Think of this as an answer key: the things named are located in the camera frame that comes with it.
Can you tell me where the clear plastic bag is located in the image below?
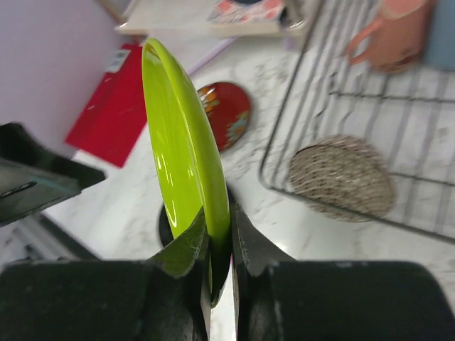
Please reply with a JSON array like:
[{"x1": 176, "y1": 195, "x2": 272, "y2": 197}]
[{"x1": 185, "y1": 38, "x2": 237, "y2": 76}]

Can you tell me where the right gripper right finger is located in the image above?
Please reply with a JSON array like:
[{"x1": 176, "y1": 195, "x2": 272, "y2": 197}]
[{"x1": 230, "y1": 204, "x2": 454, "y2": 340}]

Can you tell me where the green plate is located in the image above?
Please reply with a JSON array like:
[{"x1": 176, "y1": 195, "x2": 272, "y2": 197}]
[{"x1": 141, "y1": 38, "x2": 230, "y2": 305}]

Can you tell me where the red floral plate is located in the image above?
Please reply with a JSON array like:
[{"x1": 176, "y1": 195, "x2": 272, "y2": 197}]
[{"x1": 197, "y1": 82, "x2": 252, "y2": 153}]

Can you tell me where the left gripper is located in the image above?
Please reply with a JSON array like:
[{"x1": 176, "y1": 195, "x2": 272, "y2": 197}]
[{"x1": 1, "y1": 122, "x2": 106, "y2": 224}]

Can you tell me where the white two-tier shelf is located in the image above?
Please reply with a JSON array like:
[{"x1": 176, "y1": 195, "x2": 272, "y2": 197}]
[{"x1": 97, "y1": 1, "x2": 319, "y2": 37}]

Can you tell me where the black wire dish rack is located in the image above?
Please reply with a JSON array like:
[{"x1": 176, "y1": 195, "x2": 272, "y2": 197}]
[{"x1": 259, "y1": 1, "x2": 454, "y2": 243}]

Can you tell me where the red folder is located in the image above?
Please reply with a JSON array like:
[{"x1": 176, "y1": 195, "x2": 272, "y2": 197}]
[{"x1": 65, "y1": 44, "x2": 146, "y2": 167}]

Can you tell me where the black plate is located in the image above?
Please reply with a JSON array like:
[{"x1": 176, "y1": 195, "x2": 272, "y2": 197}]
[{"x1": 157, "y1": 205, "x2": 231, "y2": 308}]

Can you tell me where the pink mug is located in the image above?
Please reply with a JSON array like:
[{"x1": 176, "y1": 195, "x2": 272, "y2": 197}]
[{"x1": 346, "y1": 0, "x2": 435, "y2": 73}]

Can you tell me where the book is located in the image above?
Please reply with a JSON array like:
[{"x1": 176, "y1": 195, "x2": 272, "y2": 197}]
[{"x1": 208, "y1": 0, "x2": 285, "y2": 38}]

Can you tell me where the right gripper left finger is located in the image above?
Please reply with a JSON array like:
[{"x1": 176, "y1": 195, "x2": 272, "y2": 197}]
[{"x1": 1, "y1": 213, "x2": 210, "y2": 340}]

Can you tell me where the blue cup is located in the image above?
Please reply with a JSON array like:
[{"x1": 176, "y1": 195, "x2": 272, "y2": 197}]
[{"x1": 423, "y1": 0, "x2": 454, "y2": 72}]

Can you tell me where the patterned bowl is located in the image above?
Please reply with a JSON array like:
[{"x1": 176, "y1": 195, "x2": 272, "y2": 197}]
[{"x1": 289, "y1": 134, "x2": 397, "y2": 222}]

